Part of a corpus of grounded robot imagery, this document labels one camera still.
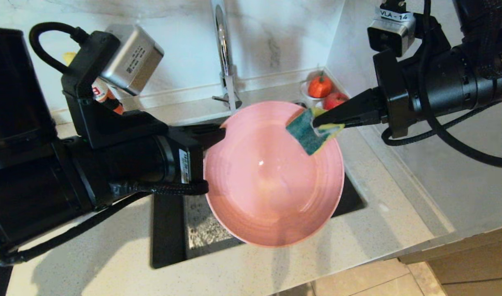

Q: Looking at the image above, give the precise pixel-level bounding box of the stainless steel sink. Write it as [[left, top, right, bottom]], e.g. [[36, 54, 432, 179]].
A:
[[151, 119, 367, 270]]

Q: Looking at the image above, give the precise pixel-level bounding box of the small white dish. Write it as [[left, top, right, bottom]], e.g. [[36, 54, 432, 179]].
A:
[[299, 80, 332, 102]]

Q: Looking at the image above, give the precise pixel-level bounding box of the brown wooden cabinet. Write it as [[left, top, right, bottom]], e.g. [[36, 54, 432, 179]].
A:
[[399, 224, 502, 296]]

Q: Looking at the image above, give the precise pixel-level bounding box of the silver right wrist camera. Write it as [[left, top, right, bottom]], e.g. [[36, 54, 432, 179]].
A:
[[367, 2, 417, 57]]

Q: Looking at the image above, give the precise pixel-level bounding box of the clear water stream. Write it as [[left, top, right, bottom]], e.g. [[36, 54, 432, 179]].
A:
[[226, 75, 238, 114]]

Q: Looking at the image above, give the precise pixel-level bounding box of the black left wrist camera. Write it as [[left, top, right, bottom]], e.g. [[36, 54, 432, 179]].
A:
[[61, 24, 169, 149]]

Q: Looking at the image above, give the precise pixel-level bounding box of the red toy apple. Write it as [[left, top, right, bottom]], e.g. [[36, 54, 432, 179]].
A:
[[325, 92, 350, 111]]

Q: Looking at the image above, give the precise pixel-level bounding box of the chrome faucet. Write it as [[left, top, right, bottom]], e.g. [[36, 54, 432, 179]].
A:
[[211, 0, 242, 112]]

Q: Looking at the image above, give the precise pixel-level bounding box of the yellow green sponge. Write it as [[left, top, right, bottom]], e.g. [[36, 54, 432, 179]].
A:
[[286, 108, 346, 156]]

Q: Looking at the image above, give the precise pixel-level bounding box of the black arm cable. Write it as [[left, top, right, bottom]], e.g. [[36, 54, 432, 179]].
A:
[[419, 0, 502, 169], [29, 22, 90, 75]]

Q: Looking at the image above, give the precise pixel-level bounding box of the pink plate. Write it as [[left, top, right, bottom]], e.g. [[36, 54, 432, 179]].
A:
[[203, 101, 345, 247]]

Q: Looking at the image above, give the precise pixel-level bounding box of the orange detergent bottle yellow cap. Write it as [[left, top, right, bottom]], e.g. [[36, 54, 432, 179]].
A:
[[64, 51, 125, 116]]

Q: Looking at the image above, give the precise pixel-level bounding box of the orange toy persimmon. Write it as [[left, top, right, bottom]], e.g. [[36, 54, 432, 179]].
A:
[[308, 72, 333, 99]]

